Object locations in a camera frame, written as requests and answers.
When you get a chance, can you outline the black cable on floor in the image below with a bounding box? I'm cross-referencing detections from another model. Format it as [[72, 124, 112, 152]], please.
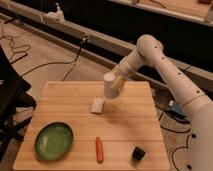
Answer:
[[19, 36, 90, 81]]

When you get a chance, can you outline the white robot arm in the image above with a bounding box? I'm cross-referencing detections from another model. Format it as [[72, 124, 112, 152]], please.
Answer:
[[112, 34, 213, 171]]

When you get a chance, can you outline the orange carrot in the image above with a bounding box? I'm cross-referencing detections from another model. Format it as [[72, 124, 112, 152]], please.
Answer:
[[95, 137, 104, 163]]

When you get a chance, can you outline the black cable right floor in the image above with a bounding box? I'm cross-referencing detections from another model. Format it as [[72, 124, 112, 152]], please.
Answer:
[[156, 106, 194, 171]]

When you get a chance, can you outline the blue power box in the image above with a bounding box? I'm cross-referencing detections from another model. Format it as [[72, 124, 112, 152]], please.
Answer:
[[169, 100, 186, 117]]

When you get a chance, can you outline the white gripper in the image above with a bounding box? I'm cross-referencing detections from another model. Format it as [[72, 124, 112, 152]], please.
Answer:
[[111, 57, 140, 90]]

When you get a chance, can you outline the black chair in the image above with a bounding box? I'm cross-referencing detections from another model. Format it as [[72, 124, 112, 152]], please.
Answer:
[[0, 46, 36, 161]]

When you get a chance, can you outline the green plate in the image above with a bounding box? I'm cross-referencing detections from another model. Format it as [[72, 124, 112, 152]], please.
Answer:
[[34, 122, 74, 161]]

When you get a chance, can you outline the white rectangular sponge block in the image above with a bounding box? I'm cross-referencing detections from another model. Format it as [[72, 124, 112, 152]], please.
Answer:
[[91, 97, 104, 114]]

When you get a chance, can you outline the white ceramic cup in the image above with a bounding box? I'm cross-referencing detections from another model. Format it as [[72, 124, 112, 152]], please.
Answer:
[[103, 72, 120, 98]]

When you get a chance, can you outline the white clamp on rail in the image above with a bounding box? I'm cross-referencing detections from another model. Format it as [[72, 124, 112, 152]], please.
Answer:
[[44, 3, 65, 22]]

